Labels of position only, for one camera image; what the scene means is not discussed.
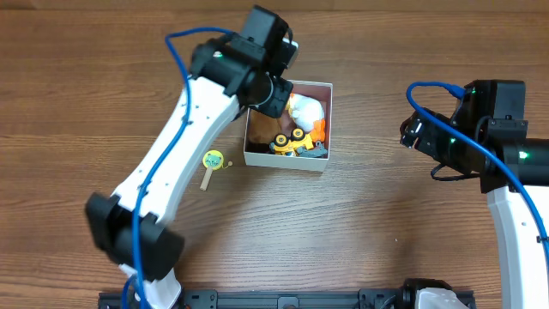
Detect brown plush toy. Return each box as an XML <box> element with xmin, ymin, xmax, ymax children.
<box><xmin>247</xmin><ymin>110</ymin><xmax>282</xmax><ymax>144</ymax></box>

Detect white plush duck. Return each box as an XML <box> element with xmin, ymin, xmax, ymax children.
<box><xmin>286</xmin><ymin>93</ymin><xmax>326</xmax><ymax>142</ymax></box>

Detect yellow toy crane truck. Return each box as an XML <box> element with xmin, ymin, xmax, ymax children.
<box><xmin>269</xmin><ymin>128</ymin><xmax>329</xmax><ymax>158</ymax></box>

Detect yellow cat rattle drum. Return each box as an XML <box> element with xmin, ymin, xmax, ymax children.
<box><xmin>200</xmin><ymin>149</ymin><xmax>232</xmax><ymax>191</ymax></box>

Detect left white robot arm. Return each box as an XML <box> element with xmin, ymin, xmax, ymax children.
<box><xmin>85</xmin><ymin>29</ymin><xmax>299</xmax><ymax>308</ymax></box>

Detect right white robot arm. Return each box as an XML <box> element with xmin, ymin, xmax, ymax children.
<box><xmin>400</xmin><ymin>112</ymin><xmax>548</xmax><ymax>308</ymax></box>

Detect left blue cable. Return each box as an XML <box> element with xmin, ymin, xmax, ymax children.
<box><xmin>120</xmin><ymin>27</ymin><xmax>235</xmax><ymax>309</ymax></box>

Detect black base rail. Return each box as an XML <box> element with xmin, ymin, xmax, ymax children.
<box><xmin>97</xmin><ymin>288</ymin><xmax>477</xmax><ymax>309</ymax></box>

